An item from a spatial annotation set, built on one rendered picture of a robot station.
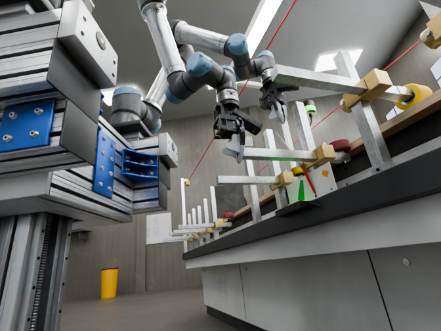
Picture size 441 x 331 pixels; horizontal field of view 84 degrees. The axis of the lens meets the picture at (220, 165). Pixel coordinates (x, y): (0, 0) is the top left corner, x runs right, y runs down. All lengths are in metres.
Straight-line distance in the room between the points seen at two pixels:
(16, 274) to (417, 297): 1.08
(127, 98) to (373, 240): 0.99
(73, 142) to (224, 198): 6.43
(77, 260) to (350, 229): 9.18
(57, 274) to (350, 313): 1.05
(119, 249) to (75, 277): 1.58
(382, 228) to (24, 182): 0.84
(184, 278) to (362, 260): 7.25
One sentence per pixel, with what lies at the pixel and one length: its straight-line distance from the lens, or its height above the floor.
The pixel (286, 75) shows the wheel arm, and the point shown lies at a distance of 0.65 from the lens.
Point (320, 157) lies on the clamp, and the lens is 0.91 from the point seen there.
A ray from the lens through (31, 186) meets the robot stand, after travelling 0.59.
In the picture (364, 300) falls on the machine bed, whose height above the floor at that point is 0.34.
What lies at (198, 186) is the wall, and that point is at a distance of 8.38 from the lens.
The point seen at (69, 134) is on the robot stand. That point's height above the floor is 0.75.
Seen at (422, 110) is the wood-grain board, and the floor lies 0.87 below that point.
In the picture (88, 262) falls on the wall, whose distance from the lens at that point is 9.40.
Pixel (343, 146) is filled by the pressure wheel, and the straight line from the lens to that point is 1.00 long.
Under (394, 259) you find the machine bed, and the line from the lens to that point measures 1.05.
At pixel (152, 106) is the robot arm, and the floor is 1.24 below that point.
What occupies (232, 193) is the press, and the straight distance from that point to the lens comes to 6.89.
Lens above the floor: 0.53
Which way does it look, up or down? 22 degrees up
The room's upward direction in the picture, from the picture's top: 6 degrees counter-clockwise
